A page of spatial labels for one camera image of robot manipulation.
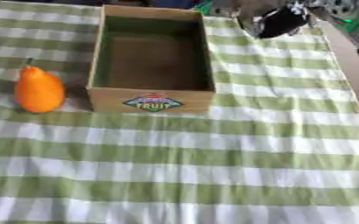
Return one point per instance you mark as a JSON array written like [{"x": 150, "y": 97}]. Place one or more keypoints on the orange toy pear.
[{"x": 38, "y": 90}]

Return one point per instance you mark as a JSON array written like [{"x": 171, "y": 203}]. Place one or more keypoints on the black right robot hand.
[{"x": 279, "y": 22}]

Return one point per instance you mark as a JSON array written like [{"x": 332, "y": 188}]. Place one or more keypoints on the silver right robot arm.
[{"x": 348, "y": 20}]

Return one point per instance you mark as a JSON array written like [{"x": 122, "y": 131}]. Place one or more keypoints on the tan cardboard box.
[{"x": 152, "y": 100}]

